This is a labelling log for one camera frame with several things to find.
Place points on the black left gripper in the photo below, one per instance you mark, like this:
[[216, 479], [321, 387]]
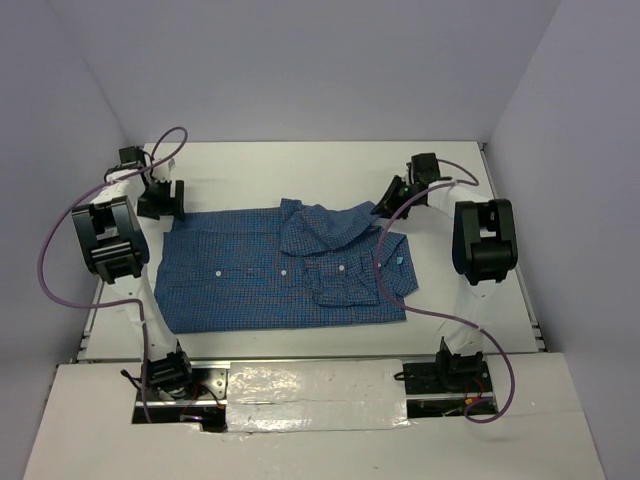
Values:
[[171, 206]]

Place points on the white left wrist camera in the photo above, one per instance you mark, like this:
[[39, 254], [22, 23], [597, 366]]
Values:
[[161, 171]]

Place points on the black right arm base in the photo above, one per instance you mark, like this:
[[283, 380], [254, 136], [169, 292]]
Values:
[[448, 385]]

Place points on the aluminium table edge rail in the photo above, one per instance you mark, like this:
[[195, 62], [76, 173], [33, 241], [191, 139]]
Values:
[[535, 324]]

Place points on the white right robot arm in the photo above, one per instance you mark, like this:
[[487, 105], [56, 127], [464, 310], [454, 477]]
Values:
[[484, 243]]

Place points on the blue checkered long sleeve shirt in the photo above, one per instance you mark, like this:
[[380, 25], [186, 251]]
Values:
[[288, 267]]

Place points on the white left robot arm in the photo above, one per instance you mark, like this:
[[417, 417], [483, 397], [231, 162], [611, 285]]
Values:
[[115, 249]]

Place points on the white taped cover sheet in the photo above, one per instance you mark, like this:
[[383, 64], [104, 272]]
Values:
[[314, 396]]

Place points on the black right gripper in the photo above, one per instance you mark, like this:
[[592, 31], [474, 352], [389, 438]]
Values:
[[390, 199]]

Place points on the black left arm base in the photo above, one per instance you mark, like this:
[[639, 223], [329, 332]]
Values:
[[201, 404]]

